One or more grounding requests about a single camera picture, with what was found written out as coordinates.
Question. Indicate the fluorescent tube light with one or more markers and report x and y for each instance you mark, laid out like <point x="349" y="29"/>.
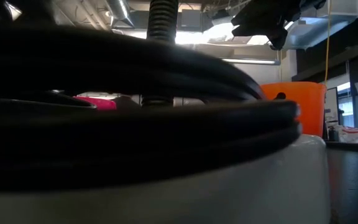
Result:
<point x="250" y="61"/>

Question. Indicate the grey ceiling box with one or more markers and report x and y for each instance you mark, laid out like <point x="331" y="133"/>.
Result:
<point x="191" y="19"/>

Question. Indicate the framed white board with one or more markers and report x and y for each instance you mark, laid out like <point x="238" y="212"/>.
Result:
<point x="331" y="105"/>

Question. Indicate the round silver air duct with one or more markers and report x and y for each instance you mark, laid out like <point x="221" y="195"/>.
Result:
<point x="120" y="11"/>

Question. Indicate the silver rectangular ventilation duct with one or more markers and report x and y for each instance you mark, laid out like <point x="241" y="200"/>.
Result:
<point x="315" y="31"/>

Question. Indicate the white red-striped bag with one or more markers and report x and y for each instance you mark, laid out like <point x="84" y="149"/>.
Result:
<point x="351" y="135"/>

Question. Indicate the orange pumpkin bucket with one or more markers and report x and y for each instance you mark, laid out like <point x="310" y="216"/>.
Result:
<point x="309" y="109"/>

